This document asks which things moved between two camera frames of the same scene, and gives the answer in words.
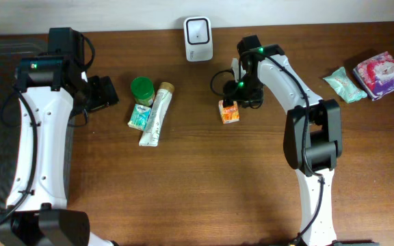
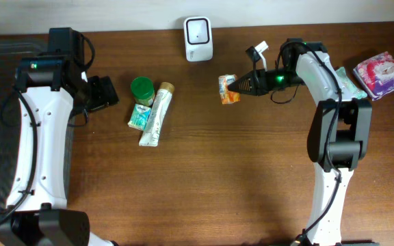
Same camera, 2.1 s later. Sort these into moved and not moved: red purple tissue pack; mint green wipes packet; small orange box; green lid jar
Moved: small orange box
Not moved: red purple tissue pack; mint green wipes packet; green lid jar
